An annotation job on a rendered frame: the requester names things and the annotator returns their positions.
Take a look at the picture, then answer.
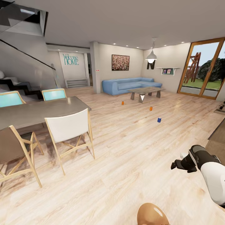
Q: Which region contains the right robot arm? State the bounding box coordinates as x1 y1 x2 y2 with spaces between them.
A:
171 145 225 209

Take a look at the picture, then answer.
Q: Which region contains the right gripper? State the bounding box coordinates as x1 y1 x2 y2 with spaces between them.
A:
171 158 197 173

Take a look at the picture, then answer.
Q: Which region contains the trash can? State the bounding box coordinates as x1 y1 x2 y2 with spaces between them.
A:
137 202 170 225

